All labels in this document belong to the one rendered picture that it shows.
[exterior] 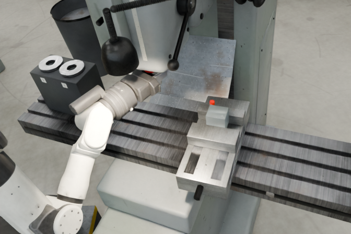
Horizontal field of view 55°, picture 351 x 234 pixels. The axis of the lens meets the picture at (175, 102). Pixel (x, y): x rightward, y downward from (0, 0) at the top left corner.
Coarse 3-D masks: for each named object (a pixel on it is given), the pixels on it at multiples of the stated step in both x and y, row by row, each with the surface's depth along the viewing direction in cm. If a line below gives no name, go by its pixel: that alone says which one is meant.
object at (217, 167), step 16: (208, 96) 119; (240, 112) 105; (240, 128) 106; (240, 144) 108; (192, 160) 99; (208, 160) 99; (224, 160) 98; (176, 176) 96; (192, 176) 95; (208, 176) 95; (224, 176) 94; (208, 192) 96; (224, 192) 93
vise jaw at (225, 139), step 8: (192, 128) 103; (200, 128) 103; (208, 128) 102; (216, 128) 102; (224, 128) 101; (192, 136) 101; (200, 136) 100; (208, 136) 100; (216, 136) 100; (224, 136) 99; (232, 136) 99; (192, 144) 103; (200, 144) 102; (208, 144) 100; (216, 144) 99; (224, 144) 98; (232, 144) 97; (232, 152) 99
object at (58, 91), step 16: (48, 64) 125; (64, 64) 121; (80, 64) 120; (48, 80) 121; (64, 80) 116; (80, 80) 116; (96, 80) 124; (48, 96) 128; (64, 96) 123; (80, 96) 118; (64, 112) 132
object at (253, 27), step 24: (216, 0) 118; (216, 24) 125; (240, 24) 121; (264, 24) 137; (240, 48) 128; (264, 48) 147; (240, 72) 136; (264, 72) 162; (240, 96) 145; (264, 96) 180; (264, 120) 207
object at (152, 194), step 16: (112, 176) 117; (128, 176) 116; (144, 176) 115; (160, 176) 115; (112, 192) 112; (128, 192) 112; (144, 192) 111; (160, 192) 110; (176, 192) 109; (192, 192) 109; (128, 208) 115; (144, 208) 110; (160, 208) 106; (176, 208) 105; (192, 208) 107; (176, 224) 109; (192, 224) 111
